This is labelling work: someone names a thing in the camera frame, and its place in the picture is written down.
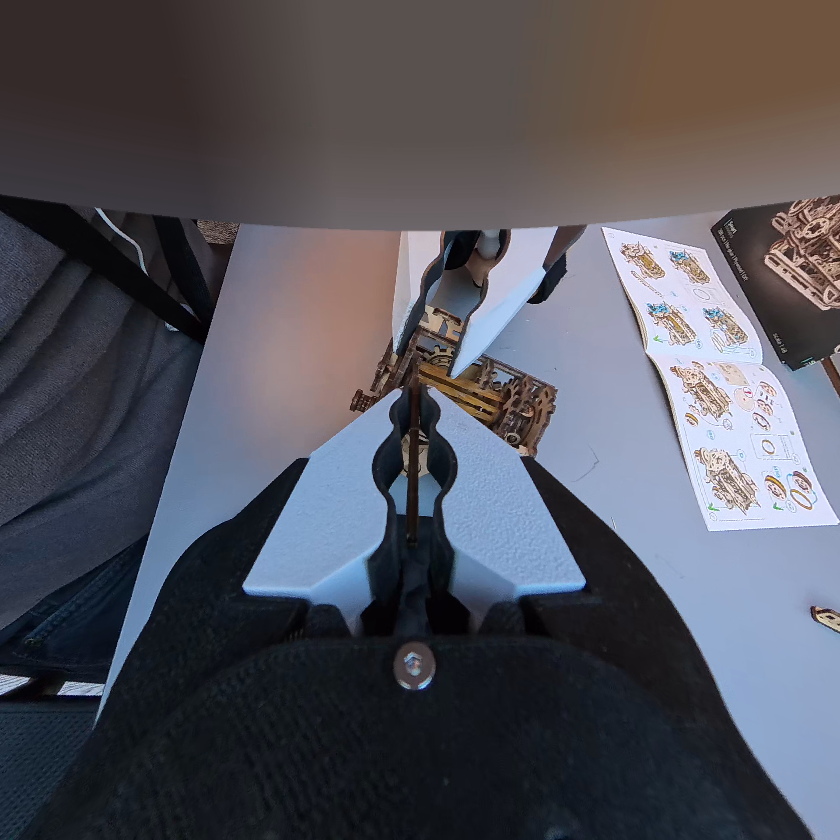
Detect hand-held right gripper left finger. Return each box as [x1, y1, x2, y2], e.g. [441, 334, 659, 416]
[243, 387, 404, 636]

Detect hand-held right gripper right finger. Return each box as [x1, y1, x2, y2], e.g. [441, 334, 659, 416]
[420, 387, 587, 636]

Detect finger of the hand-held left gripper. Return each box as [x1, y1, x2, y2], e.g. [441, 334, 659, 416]
[392, 230, 454, 360]
[448, 230, 560, 379]

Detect dark wooden model part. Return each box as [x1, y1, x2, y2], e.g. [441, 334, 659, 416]
[406, 381, 422, 546]

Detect wooden mechanical model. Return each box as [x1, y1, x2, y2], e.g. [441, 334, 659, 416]
[351, 307, 559, 460]

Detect black model kit box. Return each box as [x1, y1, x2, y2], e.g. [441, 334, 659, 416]
[710, 195, 840, 372]

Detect white instruction booklet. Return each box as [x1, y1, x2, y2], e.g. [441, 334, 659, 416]
[600, 226, 840, 532]

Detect person's blue jeans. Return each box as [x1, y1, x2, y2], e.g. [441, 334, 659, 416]
[0, 535, 151, 677]

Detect person's grey jacket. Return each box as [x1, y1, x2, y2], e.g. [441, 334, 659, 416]
[0, 209, 206, 631]

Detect grey reflective strip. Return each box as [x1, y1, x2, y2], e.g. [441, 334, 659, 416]
[0, 672, 107, 700]

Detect black mesh chair seat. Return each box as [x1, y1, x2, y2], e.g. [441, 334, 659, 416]
[0, 699, 101, 840]

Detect black strap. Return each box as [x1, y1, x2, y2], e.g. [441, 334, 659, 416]
[0, 196, 216, 345]

